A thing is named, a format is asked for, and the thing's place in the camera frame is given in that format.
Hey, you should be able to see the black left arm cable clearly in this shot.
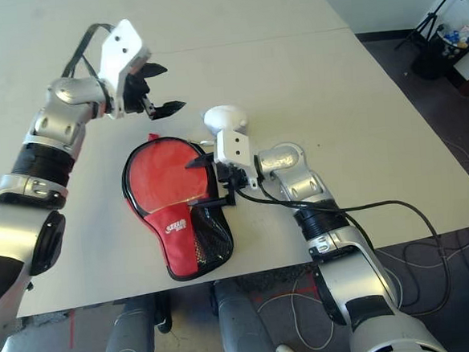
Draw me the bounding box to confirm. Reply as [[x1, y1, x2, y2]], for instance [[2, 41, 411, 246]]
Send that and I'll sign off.
[[57, 22, 118, 83]]

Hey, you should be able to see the red ping-pong paddle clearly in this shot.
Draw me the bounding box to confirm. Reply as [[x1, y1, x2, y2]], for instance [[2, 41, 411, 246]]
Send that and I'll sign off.
[[125, 139, 218, 215]]

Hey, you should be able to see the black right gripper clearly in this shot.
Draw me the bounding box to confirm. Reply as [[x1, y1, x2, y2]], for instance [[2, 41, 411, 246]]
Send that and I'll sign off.
[[183, 149, 251, 211]]

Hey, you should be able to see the grey left robot leg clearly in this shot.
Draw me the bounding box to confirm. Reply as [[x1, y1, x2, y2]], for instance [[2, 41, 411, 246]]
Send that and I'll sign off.
[[94, 296, 159, 352]]

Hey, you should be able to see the black bin with items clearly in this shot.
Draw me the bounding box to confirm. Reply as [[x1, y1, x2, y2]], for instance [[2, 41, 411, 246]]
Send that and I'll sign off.
[[408, 24, 469, 83]]

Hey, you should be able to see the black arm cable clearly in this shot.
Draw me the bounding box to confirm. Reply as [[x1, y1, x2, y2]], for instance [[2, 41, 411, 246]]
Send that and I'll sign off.
[[234, 171, 454, 328], [57, 22, 118, 83]]

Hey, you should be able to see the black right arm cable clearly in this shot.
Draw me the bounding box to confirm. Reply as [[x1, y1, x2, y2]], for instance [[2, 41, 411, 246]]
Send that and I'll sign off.
[[234, 171, 454, 328]]

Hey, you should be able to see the grey robot leg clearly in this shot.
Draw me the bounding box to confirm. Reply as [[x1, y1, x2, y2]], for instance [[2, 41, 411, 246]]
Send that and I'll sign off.
[[212, 276, 278, 352], [94, 296, 159, 352]]

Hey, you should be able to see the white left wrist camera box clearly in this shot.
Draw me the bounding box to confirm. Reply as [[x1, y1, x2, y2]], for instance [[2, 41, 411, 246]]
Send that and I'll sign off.
[[95, 17, 157, 121]]

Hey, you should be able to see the red black paddle case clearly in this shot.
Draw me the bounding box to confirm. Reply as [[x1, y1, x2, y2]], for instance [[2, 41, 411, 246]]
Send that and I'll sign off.
[[117, 127, 238, 286]]

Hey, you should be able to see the black camera tripod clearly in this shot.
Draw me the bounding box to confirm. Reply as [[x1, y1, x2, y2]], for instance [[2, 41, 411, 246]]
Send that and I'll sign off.
[[390, 0, 469, 51]]

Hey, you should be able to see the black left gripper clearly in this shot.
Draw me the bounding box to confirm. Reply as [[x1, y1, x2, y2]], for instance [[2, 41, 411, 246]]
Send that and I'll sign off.
[[120, 59, 190, 124]]

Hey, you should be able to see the grey right robot leg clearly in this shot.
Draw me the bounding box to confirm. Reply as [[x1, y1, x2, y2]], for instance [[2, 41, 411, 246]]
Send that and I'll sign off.
[[212, 276, 278, 352]]

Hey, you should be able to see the red tape strip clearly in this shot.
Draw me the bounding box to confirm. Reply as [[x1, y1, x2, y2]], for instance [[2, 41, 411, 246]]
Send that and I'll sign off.
[[65, 309, 78, 350]]

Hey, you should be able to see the white floor cable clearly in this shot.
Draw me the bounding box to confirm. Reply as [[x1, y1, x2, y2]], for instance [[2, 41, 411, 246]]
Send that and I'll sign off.
[[253, 274, 339, 352], [444, 125, 469, 194]]

